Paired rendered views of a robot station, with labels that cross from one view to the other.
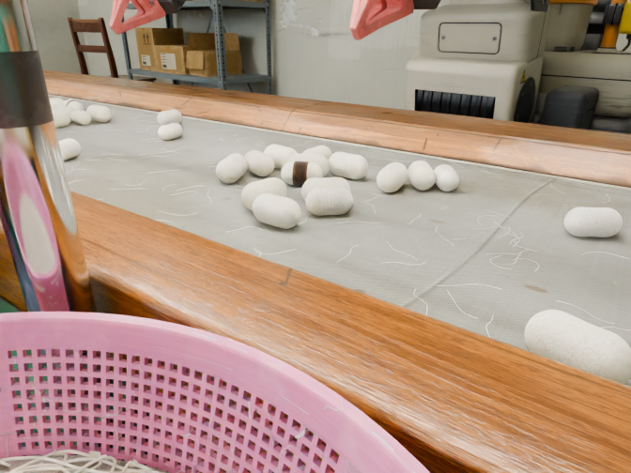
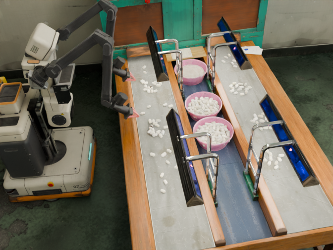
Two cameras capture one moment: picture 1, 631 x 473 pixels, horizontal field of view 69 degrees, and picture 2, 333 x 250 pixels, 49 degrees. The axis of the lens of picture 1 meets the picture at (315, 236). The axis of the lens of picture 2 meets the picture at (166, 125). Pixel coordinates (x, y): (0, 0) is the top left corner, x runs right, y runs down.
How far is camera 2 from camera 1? 299 cm
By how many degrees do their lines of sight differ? 98
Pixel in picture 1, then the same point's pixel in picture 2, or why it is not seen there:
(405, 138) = (130, 89)
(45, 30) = not seen: outside the picture
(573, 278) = (152, 72)
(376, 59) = not seen: outside the picture
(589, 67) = (34, 92)
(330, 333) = (171, 71)
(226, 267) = (171, 76)
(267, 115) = (132, 104)
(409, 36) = not seen: outside the picture
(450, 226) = (150, 78)
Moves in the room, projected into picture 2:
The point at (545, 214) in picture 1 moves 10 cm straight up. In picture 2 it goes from (142, 76) to (141, 65)
